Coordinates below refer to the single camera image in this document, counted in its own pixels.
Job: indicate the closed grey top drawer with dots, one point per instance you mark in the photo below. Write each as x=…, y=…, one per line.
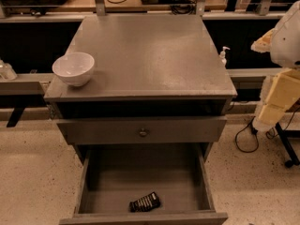
x=203, y=129

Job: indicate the grey metal rail frame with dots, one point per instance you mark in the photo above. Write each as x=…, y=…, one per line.
x=209, y=9

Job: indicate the grey wooden drawer cabinet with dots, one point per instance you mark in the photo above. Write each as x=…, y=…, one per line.
x=146, y=66

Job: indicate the white pump dispenser bottle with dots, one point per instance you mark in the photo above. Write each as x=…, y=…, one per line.
x=222, y=55

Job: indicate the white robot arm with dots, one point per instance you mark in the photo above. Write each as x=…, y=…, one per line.
x=285, y=46

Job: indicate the black wheeled stand leg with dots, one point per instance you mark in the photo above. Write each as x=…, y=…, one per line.
x=285, y=135

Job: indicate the round brass drawer knob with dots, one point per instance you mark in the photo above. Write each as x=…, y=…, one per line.
x=143, y=132

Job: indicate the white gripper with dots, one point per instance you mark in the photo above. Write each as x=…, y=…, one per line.
x=287, y=42

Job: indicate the open grey middle drawer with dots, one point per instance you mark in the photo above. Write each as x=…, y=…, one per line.
x=115, y=175

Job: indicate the dark rxbar chocolate bar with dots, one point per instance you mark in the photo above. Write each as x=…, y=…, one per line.
x=145, y=203

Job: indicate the white ceramic bowl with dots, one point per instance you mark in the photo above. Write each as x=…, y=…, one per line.
x=74, y=68

